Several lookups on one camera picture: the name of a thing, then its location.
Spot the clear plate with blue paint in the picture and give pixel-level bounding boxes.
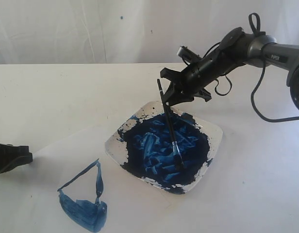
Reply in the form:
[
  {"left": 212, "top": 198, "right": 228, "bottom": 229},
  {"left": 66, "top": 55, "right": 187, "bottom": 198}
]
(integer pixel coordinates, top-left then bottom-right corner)
[{"left": 105, "top": 101, "right": 223, "bottom": 195}]

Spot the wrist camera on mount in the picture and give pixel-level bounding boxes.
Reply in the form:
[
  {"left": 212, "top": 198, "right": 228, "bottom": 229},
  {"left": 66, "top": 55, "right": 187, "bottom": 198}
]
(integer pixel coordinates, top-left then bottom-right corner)
[{"left": 177, "top": 46, "right": 201, "bottom": 66}]

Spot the black paintbrush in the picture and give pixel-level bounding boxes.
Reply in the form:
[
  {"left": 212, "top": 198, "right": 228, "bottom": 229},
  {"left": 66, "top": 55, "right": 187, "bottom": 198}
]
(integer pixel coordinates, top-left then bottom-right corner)
[{"left": 157, "top": 79, "right": 184, "bottom": 170}]

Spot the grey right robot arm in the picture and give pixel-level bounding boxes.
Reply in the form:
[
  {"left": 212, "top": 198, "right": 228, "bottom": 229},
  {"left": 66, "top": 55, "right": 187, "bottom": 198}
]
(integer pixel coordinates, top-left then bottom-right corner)
[{"left": 160, "top": 27, "right": 299, "bottom": 109}]

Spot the black cable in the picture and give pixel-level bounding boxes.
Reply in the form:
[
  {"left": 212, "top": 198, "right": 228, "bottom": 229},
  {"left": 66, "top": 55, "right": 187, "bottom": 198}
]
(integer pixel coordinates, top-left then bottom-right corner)
[{"left": 202, "top": 13, "right": 299, "bottom": 123}]

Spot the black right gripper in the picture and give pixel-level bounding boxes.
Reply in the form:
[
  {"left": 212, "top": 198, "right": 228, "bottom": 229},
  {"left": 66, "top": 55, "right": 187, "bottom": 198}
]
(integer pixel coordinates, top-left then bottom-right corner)
[{"left": 160, "top": 27, "right": 245, "bottom": 106}]

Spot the white backdrop cloth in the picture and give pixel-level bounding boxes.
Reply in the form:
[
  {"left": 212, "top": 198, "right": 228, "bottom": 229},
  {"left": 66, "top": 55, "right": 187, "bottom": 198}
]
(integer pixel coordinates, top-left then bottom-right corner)
[{"left": 0, "top": 0, "right": 299, "bottom": 64}]

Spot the white paper sheet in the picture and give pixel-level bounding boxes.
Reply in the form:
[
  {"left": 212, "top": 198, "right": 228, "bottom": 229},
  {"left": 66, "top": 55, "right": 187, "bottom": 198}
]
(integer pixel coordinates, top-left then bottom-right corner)
[{"left": 14, "top": 127, "right": 170, "bottom": 233}]

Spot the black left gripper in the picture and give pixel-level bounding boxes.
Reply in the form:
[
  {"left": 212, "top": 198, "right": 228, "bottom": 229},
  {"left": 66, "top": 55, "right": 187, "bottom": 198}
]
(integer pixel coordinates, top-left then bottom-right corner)
[{"left": 0, "top": 143, "right": 33, "bottom": 174}]

